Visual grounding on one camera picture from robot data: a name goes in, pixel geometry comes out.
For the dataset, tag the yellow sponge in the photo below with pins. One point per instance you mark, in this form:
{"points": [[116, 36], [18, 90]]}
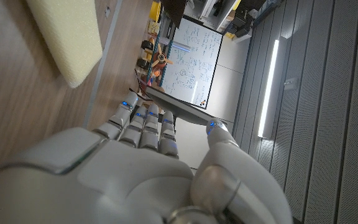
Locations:
{"points": [[70, 37]]}

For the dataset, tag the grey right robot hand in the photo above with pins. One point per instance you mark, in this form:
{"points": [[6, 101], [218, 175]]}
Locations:
{"points": [[113, 180]]}

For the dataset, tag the whiteboard with writing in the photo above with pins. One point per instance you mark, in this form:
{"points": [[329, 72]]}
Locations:
{"points": [[194, 59]]}

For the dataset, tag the long ceiling light strip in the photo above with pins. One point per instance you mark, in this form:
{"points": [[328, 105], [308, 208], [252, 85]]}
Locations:
{"points": [[268, 90]]}

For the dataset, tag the wooden toy airplane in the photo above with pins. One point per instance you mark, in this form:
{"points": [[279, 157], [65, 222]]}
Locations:
{"points": [[158, 60]]}

